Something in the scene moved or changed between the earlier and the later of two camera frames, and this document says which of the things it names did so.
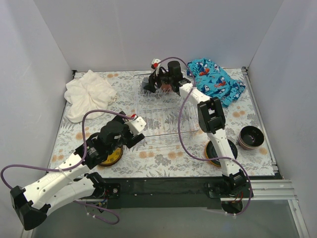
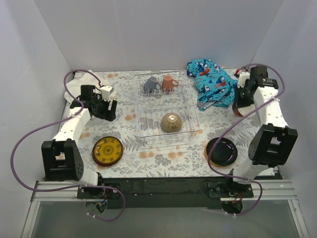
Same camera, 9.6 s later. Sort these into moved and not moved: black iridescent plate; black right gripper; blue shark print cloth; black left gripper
Moved: black right gripper; black left gripper
Not moved: black iridescent plate; blue shark print cloth
